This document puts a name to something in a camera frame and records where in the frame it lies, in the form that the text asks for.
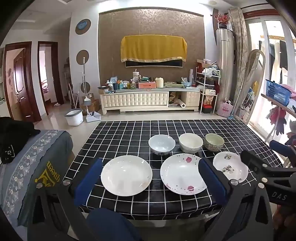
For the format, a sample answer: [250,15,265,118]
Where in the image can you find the blue plastic basket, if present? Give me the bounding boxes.
[265,79,291,106]

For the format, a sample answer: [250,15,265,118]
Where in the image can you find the plain white plate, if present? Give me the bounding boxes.
[101,155,153,196]

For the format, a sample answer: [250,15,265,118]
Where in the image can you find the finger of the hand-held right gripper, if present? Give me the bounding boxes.
[240,150,296,184]
[269,140,294,168]

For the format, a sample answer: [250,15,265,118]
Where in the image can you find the white dustpan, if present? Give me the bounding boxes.
[86,111,101,122]

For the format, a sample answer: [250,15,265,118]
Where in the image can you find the chair with grey embroidered cover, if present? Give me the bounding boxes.
[0,129,74,227]

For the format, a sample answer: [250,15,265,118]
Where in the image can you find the white metal shelf rack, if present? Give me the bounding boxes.
[195,66,221,114]

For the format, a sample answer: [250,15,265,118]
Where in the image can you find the cream white bowl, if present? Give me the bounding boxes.
[179,133,204,154]

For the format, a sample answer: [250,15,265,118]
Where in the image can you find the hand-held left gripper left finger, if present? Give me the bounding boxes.
[28,159,103,241]

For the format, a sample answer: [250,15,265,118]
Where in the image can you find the brown door frame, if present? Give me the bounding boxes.
[38,41,65,115]

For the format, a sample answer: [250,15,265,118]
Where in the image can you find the arched floor mirror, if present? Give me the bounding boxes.
[233,49,266,126]

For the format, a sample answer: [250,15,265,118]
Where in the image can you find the mop with white handle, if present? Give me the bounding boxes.
[80,57,91,103]

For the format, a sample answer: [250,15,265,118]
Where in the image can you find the yellow television dust cover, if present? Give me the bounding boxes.
[121,35,188,63]

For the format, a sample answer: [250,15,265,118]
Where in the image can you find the black checked tablecloth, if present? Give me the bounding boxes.
[62,119,287,215]

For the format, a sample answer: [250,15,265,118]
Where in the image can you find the cardboard box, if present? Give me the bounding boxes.
[80,99,100,115]

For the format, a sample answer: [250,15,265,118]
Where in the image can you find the cream tufted television cabinet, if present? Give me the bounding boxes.
[99,88,201,115]

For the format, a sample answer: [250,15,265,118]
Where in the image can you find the white mop bucket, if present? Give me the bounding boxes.
[64,108,84,126]

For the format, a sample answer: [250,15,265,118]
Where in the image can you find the patterned ceramic bowl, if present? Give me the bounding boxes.
[204,133,225,153]

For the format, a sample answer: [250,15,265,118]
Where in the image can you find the pink tote bag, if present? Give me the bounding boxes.
[217,100,234,117]

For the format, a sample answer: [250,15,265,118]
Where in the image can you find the vase with red flowers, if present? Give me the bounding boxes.
[215,13,231,29]

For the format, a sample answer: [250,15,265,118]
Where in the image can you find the brown wooden door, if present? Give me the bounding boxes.
[3,42,36,122]

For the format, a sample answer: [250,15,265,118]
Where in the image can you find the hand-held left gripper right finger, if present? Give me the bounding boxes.
[198,158,274,241]

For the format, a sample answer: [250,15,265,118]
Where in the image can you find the black garment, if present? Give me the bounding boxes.
[0,116,41,164]

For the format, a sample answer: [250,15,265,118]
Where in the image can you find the white plate with pink petals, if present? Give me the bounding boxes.
[160,153,208,195]

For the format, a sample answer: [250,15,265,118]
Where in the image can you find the dark blue cloth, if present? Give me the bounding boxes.
[87,208,142,241]

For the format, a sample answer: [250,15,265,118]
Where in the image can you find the blue round wall clock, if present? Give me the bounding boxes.
[75,19,91,35]

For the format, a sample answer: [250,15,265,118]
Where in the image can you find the bluish white bowl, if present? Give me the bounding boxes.
[148,135,176,156]

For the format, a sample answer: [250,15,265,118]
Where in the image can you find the standing air conditioner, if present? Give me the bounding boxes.
[216,28,234,114]

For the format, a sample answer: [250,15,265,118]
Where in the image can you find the small white floral plate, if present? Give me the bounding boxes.
[213,151,249,183]

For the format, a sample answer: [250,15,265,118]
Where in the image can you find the patterned beige curtain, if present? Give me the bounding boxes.
[228,7,250,116]

